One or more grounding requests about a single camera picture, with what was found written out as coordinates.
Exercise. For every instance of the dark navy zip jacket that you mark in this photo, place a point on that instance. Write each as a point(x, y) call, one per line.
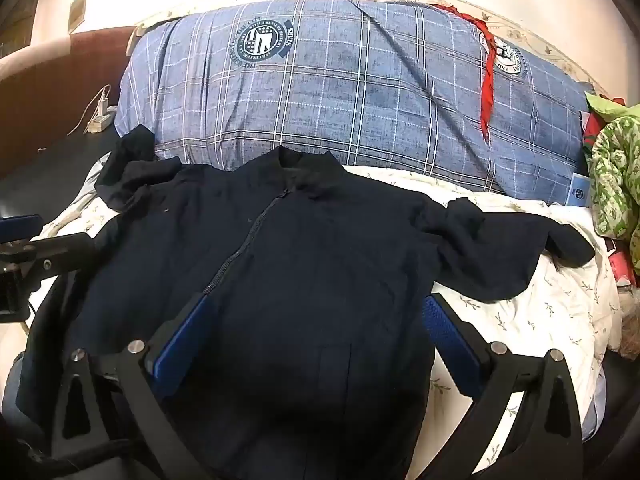
point(300, 260)

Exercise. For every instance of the red cloth strip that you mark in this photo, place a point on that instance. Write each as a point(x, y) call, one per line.
point(487, 85)

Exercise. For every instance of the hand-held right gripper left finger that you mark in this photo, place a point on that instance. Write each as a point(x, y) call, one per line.
point(180, 340)

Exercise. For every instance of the white power strip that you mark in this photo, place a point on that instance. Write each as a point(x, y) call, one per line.
point(99, 122)

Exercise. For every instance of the small wall picture frame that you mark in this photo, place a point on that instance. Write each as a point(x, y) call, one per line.
point(78, 7)

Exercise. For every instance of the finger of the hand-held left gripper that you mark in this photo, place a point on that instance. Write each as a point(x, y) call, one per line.
point(55, 255)

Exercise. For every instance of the green patterned cloth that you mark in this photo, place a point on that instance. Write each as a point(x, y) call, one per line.
point(615, 185)

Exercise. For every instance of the gridded wall frame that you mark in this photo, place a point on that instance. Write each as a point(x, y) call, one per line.
point(22, 10)

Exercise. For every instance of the blue plaid quilt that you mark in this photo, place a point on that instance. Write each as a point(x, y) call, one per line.
point(350, 85)

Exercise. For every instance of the white plug-in charger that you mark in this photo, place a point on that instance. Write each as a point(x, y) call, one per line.
point(103, 102)

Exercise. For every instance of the white leaf-print bed sheet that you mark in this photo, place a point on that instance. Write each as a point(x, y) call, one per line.
point(550, 300)

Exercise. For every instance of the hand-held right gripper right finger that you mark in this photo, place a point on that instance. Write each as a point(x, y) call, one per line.
point(450, 345)

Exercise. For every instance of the black bedside table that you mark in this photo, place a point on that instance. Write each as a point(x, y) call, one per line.
point(50, 175)

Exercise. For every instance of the red cloth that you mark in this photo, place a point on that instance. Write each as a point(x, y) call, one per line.
point(620, 262)

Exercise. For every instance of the brown padded headboard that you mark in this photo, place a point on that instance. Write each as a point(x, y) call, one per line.
point(60, 75)

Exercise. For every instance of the blue quilt label tag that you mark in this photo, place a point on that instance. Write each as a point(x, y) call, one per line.
point(580, 191)

